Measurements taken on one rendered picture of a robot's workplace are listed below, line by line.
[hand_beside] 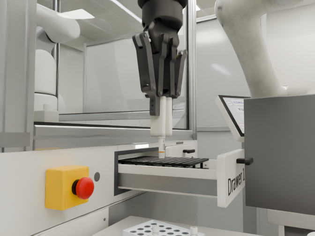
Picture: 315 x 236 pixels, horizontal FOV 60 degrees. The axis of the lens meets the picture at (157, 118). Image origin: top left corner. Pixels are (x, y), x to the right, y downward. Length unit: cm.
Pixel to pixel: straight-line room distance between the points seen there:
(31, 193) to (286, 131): 65
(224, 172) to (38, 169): 36
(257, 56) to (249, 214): 103
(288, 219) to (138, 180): 43
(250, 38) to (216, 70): 158
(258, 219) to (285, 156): 90
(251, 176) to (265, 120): 17
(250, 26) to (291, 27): 367
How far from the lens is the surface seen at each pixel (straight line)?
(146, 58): 46
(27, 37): 55
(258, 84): 103
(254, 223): 172
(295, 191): 86
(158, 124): 48
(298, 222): 88
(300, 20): 463
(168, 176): 66
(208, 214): 259
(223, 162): 60
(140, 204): 85
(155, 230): 52
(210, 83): 252
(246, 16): 93
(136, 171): 70
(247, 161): 70
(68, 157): 59
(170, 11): 50
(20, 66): 52
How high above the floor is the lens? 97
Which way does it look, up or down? 3 degrees up
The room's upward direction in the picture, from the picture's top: straight up
